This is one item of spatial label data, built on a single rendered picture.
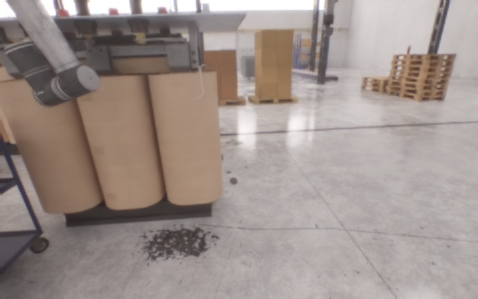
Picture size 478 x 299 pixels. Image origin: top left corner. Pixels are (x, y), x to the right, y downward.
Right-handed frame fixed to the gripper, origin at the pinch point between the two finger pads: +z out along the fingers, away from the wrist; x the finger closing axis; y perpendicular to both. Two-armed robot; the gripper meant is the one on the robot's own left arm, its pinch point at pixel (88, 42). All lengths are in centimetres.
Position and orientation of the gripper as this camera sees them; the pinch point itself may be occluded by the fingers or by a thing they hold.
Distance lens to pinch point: 155.5
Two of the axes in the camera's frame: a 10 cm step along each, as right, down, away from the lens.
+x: -9.7, -0.7, 2.5
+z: 2.5, -5.5, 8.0
